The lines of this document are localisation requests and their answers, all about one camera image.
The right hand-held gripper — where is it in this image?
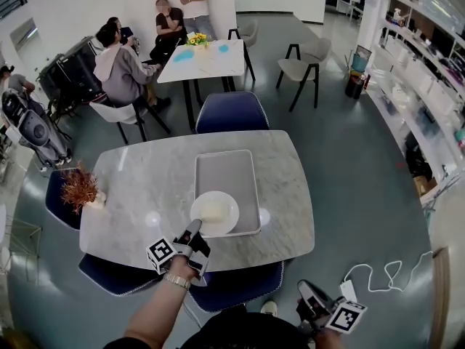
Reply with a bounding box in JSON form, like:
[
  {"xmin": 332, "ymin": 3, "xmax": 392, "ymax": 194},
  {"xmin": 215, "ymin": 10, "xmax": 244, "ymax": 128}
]
[{"xmin": 296, "ymin": 279, "xmax": 368, "ymax": 337}]

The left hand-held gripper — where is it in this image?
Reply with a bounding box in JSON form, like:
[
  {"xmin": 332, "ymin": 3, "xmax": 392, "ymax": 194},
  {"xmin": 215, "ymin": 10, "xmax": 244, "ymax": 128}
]
[{"xmin": 146, "ymin": 219, "xmax": 211, "ymax": 286}]

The white round plate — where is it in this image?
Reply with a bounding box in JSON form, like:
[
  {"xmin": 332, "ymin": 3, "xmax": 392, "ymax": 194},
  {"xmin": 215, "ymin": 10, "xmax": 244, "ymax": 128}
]
[{"xmin": 190, "ymin": 190, "xmax": 240, "ymax": 236}]

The person's left forearm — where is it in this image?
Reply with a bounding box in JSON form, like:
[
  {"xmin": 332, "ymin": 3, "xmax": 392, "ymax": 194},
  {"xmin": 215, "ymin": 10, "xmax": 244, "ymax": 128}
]
[{"xmin": 123, "ymin": 280, "xmax": 190, "ymax": 349}]

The person's right forearm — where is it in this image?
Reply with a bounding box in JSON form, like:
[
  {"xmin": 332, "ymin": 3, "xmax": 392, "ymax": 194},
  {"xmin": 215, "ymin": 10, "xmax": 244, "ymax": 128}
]
[{"xmin": 314, "ymin": 331, "xmax": 346, "ymax": 349}]

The grey marble table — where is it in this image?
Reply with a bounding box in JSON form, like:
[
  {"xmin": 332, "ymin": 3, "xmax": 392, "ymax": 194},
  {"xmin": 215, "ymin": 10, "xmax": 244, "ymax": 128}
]
[{"xmin": 78, "ymin": 129, "xmax": 316, "ymax": 273}]

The blue chair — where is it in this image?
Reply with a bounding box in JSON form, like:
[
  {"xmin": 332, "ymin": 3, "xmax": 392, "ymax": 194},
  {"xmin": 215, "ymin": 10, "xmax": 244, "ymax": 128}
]
[
  {"xmin": 44, "ymin": 168, "xmax": 83, "ymax": 231},
  {"xmin": 78, "ymin": 253, "xmax": 161, "ymax": 297},
  {"xmin": 195, "ymin": 92, "xmax": 270, "ymax": 135},
  {"xmin": 187, "ymin": 260, "xmax": 286, "ymax": 314}
]

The person's left hand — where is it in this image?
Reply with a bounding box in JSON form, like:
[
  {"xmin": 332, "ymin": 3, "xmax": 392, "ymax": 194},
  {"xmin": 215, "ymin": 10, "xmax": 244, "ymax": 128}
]
[{"xmin": 166, "ymin": 255, "xmax": 199, "ymax": 281}]

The white power strip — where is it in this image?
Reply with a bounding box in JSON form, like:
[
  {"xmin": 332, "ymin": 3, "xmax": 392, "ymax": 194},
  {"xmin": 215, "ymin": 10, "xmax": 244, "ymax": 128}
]
[{"xmin": 339, "ymin": 280, "xmax": 359, "ymax": 307}]

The silver wristwatch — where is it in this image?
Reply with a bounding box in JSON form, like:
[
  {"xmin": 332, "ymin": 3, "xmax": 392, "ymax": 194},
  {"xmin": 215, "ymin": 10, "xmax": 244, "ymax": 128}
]
[{"xmin": 162, "ymin": 273, "xmax": 192, "ymax": 290}]

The grey rectangular tray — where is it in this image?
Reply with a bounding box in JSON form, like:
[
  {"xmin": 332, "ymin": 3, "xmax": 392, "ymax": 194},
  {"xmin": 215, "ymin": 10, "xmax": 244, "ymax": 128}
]
[{"xmin": 193, "ymin": 149, "xmax": 262, "ymax": 238}]

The person's black clothing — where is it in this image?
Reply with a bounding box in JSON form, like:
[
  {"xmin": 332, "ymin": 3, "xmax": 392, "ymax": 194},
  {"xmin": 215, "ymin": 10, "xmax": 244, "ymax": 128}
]
[{"xmin": 103, "ymin": 303, "xmax": 313, "ymax": 349}]

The orange potted plant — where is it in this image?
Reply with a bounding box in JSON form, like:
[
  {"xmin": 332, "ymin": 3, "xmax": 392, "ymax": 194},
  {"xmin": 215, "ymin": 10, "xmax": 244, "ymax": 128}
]
[{"xmin": 60, "ymin": 161, "xmax": 107, "ymax": 216}]

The white plastic chair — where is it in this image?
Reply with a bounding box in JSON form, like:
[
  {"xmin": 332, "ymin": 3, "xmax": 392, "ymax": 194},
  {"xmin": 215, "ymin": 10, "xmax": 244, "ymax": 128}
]
[{"xmin": 89, "ymin": 96, "xmax": 171, "ymax": 145}]

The white cabinet with wooden edge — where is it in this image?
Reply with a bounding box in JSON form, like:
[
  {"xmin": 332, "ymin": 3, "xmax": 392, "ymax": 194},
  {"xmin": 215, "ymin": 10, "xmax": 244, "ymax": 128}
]
[{"xmin": 428, "ymin": 187, "xmax": 465, "ymax": 349}]

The cardboard box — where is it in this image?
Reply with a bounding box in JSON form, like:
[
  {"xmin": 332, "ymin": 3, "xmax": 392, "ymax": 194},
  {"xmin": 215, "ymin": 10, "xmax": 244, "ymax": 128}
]
[{"xmin": 413, "ymin": 174, "xmax": 437, "ymax": 198}]

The white square table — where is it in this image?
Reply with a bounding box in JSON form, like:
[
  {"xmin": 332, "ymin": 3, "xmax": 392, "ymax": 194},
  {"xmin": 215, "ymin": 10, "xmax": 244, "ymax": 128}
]
[{"xmin": 156, "ymin": 39, "xmax": 257, "ymax": 130}]

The black bag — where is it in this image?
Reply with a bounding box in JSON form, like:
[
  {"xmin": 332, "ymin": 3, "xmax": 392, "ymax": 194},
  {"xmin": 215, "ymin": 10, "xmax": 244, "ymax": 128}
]
[{"xmin": 405, "ymin": 132, "xmax": 433, "ymax": 181}]

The black folding chair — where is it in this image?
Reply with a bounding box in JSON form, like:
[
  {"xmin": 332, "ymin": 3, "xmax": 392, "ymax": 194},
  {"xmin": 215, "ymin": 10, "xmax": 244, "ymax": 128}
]
[{"xmin": 46, "ymin": 92, "xmax": 79, "ymax": 140}]

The grey mobile robot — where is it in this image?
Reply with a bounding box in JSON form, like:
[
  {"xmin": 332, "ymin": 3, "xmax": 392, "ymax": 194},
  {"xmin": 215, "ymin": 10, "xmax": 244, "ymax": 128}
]
[{"xmin": 1, "ymin": 89, "xmax": 73, "ymax": 169}]

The yellow flower bouquet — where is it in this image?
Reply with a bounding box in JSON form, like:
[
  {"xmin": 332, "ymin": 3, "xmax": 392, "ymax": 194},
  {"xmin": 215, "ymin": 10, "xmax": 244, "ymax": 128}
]
[{"xmin": 185, "ymin": 33, "xmax": 212, "ymax": 49}]

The beige chair with black legs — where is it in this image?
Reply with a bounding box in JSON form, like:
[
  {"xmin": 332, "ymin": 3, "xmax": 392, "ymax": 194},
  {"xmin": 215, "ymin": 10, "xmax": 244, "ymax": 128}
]
[
  {"xmin": 227, "ymin": 19, "xmax": 259, "ymax": 81},
  {"xmin": 275, "ymin": 37, "xmax": 333, "ymax": 113}
]

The white round side table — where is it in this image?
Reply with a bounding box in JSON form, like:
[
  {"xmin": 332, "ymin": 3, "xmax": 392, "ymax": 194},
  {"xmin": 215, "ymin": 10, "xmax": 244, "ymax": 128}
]
[{"xmin": 0, "ymin": 204, "xmax": 43, "ymax": 286}]

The black equipment case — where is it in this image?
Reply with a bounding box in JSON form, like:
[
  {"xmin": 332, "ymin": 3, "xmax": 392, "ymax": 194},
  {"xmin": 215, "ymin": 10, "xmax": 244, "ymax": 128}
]
[
  {"xmin": 36, "ymin": 52, "xmax": 73, "ymax": 100},
  {"xmin": 56, "ymin": 35, "xmax": 106, "ymax": 104}
]

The black round bin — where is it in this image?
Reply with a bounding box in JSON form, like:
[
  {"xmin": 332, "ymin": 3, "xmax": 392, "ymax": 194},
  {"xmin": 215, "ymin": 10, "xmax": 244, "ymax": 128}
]
[{"xmin": 344, "ymin": 73, "xmax": 368, "ymax": 100}]

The teal container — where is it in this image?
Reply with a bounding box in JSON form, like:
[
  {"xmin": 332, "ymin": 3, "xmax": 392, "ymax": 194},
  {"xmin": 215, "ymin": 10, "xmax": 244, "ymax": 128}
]
[{"xmin": 350, "ymin": 44, "xmax": 373, "ymax": 74}]

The white storage shelf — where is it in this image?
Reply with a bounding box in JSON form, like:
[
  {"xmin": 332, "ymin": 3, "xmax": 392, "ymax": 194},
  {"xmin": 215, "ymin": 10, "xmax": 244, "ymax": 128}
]
[{"xmin": 365, "ymin": 0, "xmax": 465, "ymax": 196}]

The white cable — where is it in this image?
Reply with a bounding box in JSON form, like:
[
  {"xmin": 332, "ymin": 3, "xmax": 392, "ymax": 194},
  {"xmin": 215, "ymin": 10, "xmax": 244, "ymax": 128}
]
[{"xmin": 343, "ymin": 251, "xmax": 434, "ymax": 293}]

